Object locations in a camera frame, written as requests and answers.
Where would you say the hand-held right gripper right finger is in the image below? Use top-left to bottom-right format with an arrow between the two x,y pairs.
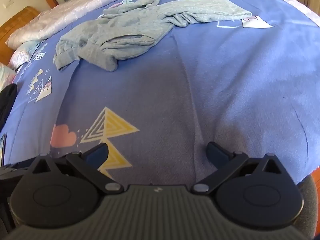
191,142 -> 283,194

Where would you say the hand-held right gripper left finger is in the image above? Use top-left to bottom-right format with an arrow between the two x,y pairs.
31,142 -> 125,194

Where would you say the black cloth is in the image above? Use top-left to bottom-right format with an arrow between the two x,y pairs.
0,83 -> 18,132

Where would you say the blue printed blanket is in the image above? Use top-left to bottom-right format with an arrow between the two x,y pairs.
0,0 -> 320,188

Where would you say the small floral pillow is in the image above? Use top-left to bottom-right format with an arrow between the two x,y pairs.
7,41 -> 40,68

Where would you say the lilac floral quilt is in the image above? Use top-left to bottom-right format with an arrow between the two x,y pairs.
5,0 -> 175,49

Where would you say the wooden woven headboard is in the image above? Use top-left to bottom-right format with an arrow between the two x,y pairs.
0,6 -> 41,65

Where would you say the lilac floral bed sheet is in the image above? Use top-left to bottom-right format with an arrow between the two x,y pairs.
260,0 -> 320,28

